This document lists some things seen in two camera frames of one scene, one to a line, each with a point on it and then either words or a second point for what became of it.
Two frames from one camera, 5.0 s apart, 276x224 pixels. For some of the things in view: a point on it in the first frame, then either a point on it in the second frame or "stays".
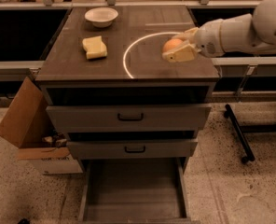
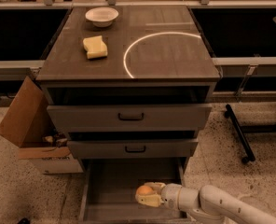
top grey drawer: x=132 y=118 stays
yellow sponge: x=94 y=48 stays
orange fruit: x=171 y=44 to x=144 y=189
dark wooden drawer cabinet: x=107 y=86 stays
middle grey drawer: x=128 y=149 stays
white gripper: x=207 y=38 to x=172 y=195
